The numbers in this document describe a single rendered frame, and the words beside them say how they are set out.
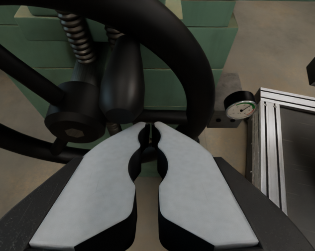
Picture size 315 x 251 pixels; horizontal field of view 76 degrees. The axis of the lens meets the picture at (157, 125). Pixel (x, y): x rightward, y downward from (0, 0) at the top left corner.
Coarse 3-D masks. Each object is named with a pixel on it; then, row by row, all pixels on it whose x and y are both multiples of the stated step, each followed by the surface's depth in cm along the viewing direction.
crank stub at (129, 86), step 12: (120, 36) 13; (120, 48) 12; (132, 48) 12; (108, 60) 12; (120, 60) 11; (132, 60) 11; (108, 72) 11; (120, 72) 10; (132, 72) 11; (108, 84) 10; (120, 84) 10; (132, 84) 10; (144, 84) 11; (108, 96) 10; (120, 96) 10; (132, 96) 10; (108, 108) 10; (120, 108) 10; (132, 108) 10; (120, 120) 11; (132, 120) 11
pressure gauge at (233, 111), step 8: (232, 96) 40; (240, 96) 39; (248, 96) 39; (224, 104) 42; (232, 104) 39; (240, 104) 39; (248, 104) 39; (256, 104) 39; (232, 112) 42; (240, 112) 42; (248, 112) 42
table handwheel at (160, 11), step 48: (0, 0) 11; (48, 0) 11; (96, 0) 11; (144, 0) 12; (0, 48) 15; (96, 48) 25; (192, 48) 14; (48, 96) 18; (96, 96) 21; (192, 96) 18; (0, 144) 26; (48, 144) 30
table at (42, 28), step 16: (176, 0) 23; (272, 0) 29; (288, 0) 29; (304, 0) 29; (16, 16) 21; (32, 16) 21; (48, 16) 21; (32, 32) 23; (48, 32) 23; (64, 32) 23; (96, 32) 23
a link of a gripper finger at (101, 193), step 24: (120, 144) 10; (144, 144) 12; (96, 168) 8; (120, 168) 8; (72, 192) 7; (96, 192) 7; (120, 192) 7; (48, 216) 6; (72, 216) 6; (96, 216) 6; (120, 216) 6; (48, 240) 6; (72, 240) 6; (96, 240) 6; (120, 240) 6
